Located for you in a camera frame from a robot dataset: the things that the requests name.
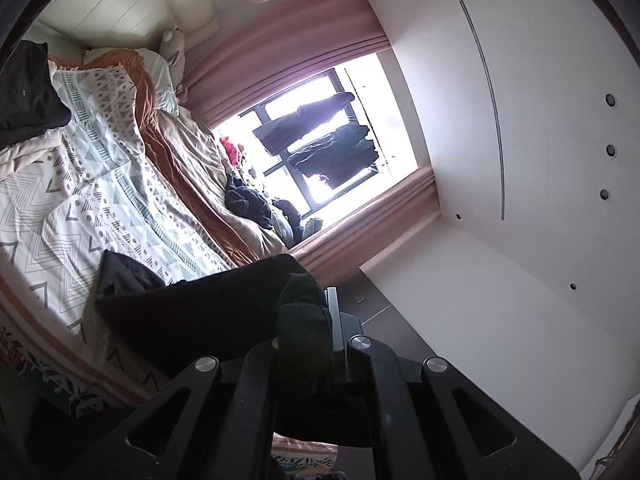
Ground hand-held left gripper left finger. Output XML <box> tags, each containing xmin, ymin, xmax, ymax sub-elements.
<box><xmin>85</xmin><ymin>342</ymin><xmax>281</xmax><ymax>480</ymax></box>

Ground cream leather bed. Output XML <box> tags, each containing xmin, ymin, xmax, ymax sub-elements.
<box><xmin>0</xmin><ymin>0</ymin><xmax>301</xmax><ymax>421</ymax></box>

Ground black shirt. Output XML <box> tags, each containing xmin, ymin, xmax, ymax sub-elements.
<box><xmin>95</xmin><ymin>250</ymin><xmax>373</xmax><ymax>448</ymax></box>

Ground red cloth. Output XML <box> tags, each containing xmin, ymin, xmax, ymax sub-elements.
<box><xmin>219</xmin><ymin>136</ymin><xmax>246</xmax><ymax>168</ymax></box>

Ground folded black clothes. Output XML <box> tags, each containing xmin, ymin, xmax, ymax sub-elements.
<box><xmin>0</xmin><ymin>40</ymin><xmax>72</xmax><ymax>147</ymax></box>

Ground pale green pillow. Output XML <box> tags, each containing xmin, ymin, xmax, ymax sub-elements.
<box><xmin>82</xmin><ymin>47</ymin><xmax>181</xmax><ymax>116</ymax></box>

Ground crumpled black clothes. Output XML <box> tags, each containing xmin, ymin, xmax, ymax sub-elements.
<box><xmin>224</xmin><ymin>172</ymin><xmax>273</xmax><ymax>231</ymax></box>

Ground beige and brown blanket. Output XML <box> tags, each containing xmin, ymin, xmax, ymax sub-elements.
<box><xmin>47</xmin><ymin>47</ymin><xmax>296</xmax><ymax>268</ymax></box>

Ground pink curtain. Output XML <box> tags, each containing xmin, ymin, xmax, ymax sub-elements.
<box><xmin>180</xmin><ymin>0</ymin><xmax>391</xmax><ymax>126</ymax></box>
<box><xmin>290</xmin><ymin>165</ymin><xmax>441</xmax><ymax>271</ymax></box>

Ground window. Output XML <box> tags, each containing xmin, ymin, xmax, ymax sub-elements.
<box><xmin>210</xmin><ymin>52</ymin><xmax>431</xmax><ymax>248</ymax></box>

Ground dark hanging garment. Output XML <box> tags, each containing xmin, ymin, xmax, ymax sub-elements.
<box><xmin>287</xmin><ymin>125</ymin><xmax>378</xmax><ymax>191</ymax></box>
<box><xmin>252</xmin><ymin>91</ymin><xmax>357</xmax><ymax>157</ymax></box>

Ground bed with patterned sheet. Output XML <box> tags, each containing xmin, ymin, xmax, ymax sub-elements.
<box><xmin>0</xmin><ymin>55</ymin><xmax>241</xmax><ymax>411</ymax></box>

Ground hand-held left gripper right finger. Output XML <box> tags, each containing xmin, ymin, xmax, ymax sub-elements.
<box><xmin>324</xmin><ymin>287</ymin><xmax>583</xmax><ymax>480</ymax></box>

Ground ceiling light strip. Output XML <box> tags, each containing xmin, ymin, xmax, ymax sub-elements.
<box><xmin>459</xmin><ymin>0</ymin><xmax>506</xmax><ymax>222</ymax></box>

